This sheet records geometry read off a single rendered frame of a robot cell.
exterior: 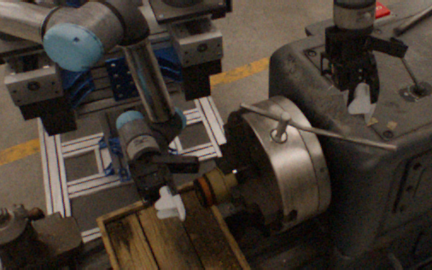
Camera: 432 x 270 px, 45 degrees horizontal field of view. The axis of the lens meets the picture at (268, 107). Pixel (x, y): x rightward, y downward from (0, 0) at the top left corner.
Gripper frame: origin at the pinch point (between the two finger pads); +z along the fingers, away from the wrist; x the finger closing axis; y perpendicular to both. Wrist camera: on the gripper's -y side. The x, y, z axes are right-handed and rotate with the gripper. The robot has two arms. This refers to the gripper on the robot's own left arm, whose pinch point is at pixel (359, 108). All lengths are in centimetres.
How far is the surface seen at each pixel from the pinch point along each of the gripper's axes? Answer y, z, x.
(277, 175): 17.3, 14.4, -5.2
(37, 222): 69, 32, -39
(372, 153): -1.1, 10.2, 3.6
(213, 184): 28.9, 19.8, -15.9
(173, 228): 38, 41, -28
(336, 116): -0.6, 8.3, -9.2
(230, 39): -57, 99, -216
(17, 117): 79, 101, -206
